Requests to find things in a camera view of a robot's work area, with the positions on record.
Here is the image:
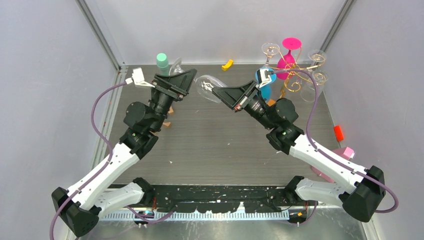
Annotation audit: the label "mint green microphone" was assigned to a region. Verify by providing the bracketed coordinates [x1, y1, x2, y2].
[156, 52, 170, 76]

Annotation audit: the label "pink wine glass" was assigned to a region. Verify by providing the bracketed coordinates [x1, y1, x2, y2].
[276, 37, 302, 69]

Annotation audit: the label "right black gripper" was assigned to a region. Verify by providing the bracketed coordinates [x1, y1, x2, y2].
[212, 79, 276, 130]

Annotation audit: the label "clear plain wine glass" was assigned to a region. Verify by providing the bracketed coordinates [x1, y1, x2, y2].
[168, 58, 227, 104]

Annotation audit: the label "orange wooden rack base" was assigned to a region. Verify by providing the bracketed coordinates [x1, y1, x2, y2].
[267, 99, 276, 106]

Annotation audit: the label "black front rail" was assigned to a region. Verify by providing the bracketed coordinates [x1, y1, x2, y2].
[134, 185, 304, 214]

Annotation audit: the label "purple cable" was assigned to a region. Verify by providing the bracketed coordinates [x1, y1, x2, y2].
[48, 81, 128, 240]
[273, 68, 400, 214]

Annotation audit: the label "pink dustpan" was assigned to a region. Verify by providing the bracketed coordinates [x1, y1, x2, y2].
[311, 147, 355, 183]

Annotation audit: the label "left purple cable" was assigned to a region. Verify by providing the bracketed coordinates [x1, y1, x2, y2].
[48, 81, 128, 240]

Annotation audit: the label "yellow curved block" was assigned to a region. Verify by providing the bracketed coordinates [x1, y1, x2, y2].
[221, 59, 234, 72]

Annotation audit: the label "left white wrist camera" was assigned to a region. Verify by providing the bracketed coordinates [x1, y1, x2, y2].
[125, 67, 155, 88]

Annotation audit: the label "blue wine glass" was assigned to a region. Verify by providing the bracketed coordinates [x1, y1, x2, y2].
[255, 67, 277, 101]

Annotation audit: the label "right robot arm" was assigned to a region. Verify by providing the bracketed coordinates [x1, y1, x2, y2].
[212, 80, 386, 223]

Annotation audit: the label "gold wire glass rack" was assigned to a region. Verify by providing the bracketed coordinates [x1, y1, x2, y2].
[271, 47, 321, 98]

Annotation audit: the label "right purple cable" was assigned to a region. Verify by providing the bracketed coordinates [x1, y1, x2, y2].
[273, 68, 400, 214]

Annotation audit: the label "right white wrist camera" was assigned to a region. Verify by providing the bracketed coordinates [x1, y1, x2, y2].
[256, 67, 273, 88]

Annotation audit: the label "red small block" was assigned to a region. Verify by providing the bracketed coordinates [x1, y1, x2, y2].
[333, 125, 345, 142]

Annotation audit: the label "clear back-left wine glass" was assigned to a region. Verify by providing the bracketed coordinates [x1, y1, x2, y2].
[261, 42, 280, 67]

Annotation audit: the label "small wooden blocks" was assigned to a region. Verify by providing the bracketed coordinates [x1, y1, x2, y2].
[162, 106, 175, 127]

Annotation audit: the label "clear patterned wine glass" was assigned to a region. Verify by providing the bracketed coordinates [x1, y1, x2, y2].
[300, 69, 329, 103]

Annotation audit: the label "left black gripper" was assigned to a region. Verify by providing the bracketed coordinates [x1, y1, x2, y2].
[149, 69, 196, 132]

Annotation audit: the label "clear back-right wine glass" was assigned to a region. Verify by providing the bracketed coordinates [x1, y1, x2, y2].
[306, 49, 327, 71]

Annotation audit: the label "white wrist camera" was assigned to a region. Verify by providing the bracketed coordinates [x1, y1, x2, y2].
[256, 67, 273, 88]
[125, 67, 155, 88]

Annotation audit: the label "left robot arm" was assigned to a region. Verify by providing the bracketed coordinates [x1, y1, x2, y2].
[51, 68, 197, 237]

